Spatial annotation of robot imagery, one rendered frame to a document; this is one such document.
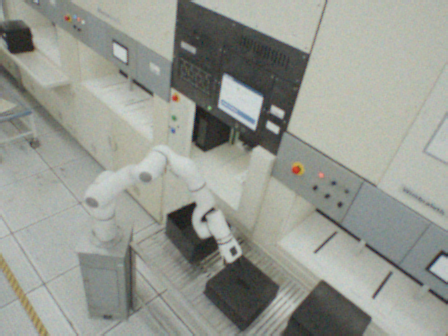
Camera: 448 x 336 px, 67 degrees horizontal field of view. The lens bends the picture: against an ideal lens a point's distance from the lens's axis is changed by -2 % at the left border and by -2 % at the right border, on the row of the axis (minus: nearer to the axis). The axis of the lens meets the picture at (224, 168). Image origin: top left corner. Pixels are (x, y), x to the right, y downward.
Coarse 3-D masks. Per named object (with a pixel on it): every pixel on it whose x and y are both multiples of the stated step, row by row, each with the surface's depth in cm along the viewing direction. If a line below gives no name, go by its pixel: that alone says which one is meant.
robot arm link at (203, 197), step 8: (192, 192) 161; (200, 192) 161; (208, 192) 164; (200, 200) 163; (208, 200) 164; (200, 208) 166; (208, 208) 166; (192, 216) 173; (200, 216) 167; (200, 224) 172; (200, 232) 172; (208, 232) 173
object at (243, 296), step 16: (224, 272) 184; (240, 272) 186; (256, 272) 188; (208, 288) 178; (224, 288) 177; (240, 288) 178; (256, 288) 180; (272, 288) 181; (224, 304) 173; (240, 304) 171; (256, 304) 173; (240, 320) 169
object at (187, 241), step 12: (192, 204) 212; (168, 216) 200; (180, 216) 211; (204, 216) 222; (168, 228) 204; (180, 228) 213; (192, 228) 217; (180, 240) 196; (192, 240) 209; (204, 240) 190; (180, 252) 201; (192, 252) 190; (204, 252) 198
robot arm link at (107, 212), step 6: (102, 174) 182; (108, 174) 182; (96, 180) 178; (102, 180) 178; (114, 198) 188; (108, 204) 187; (114, 204) 188; (96, 210) 184; (102, 210) 184; (108, 210) 186; (114, 210) 190; (96, 216) 186; (102, 216) 185; (108, 216) 187
